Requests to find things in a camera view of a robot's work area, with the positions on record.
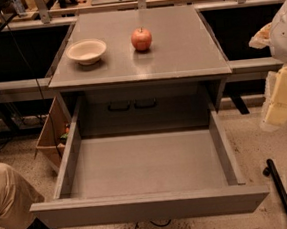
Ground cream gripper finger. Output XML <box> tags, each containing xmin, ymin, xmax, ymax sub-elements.
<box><xmin>260</xmin><ymin>103</ymin><xmax>287</xmax><ymax>132</ymax></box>
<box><xmin>249</xmin><ymin>22</ymin><xmax>271</xmax><ymax>49</ymax></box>

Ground red apple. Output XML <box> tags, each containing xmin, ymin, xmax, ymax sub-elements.
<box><xmin>131</xmin><ymin>27</ymin><xmax>152</xmax><ymax>52</ymax></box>

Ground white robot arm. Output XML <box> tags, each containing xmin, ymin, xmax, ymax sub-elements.
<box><xmin>249</xmin><ymin>0</ymin><xmax>287</xmax><ymax>132</ymax></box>

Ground grey open top drawer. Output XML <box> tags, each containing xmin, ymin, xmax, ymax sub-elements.
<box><xmin>31</xmin><ymin>97</ymin><xmax>269</xmax><ymax>228</ymax></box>

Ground grey cabinet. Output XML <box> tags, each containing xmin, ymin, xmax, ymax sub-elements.
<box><xmin>50</xmin><ymin>6</ymin><xmax>231</xmax><ymax>137</ymax></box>

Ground white bowl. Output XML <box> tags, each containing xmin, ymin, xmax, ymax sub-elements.
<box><xmin>66</xmin><ymin>38</ymin><xmax>107</xmax><ymax>66</ymax></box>

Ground cardboard box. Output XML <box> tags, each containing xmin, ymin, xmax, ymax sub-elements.
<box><xmin>36</xmin><ymin>97</ymin><xmax>71</xmax><ymax>172</ymax></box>

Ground person leg khaki trousers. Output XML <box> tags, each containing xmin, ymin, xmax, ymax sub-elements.
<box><xmin>0</xmin><ymin>163</ymin><xmax>45</xmax><ymax>229</ymax></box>

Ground black drawer handle right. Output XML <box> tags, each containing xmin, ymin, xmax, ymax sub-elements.
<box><xmin>133</xmin><ymin>97</ymin><xmax>157</xmax><ymax>109</ymax></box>

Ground black drawer handle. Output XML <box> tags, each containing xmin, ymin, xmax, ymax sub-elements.
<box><xmin>108</xmin><ymin>101</ymin><xmax>131</xmax><ymax>112</ymax></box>
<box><xmin>133</xmin><ymin>97</ymin><xmax>157</xmax><ymax>109</ymax></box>

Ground black drawer handle left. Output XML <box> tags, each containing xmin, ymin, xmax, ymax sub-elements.
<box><xmin>108</xmin><ymin>101</ymin><xmax>131</xmax><ymax>112</ymax></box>

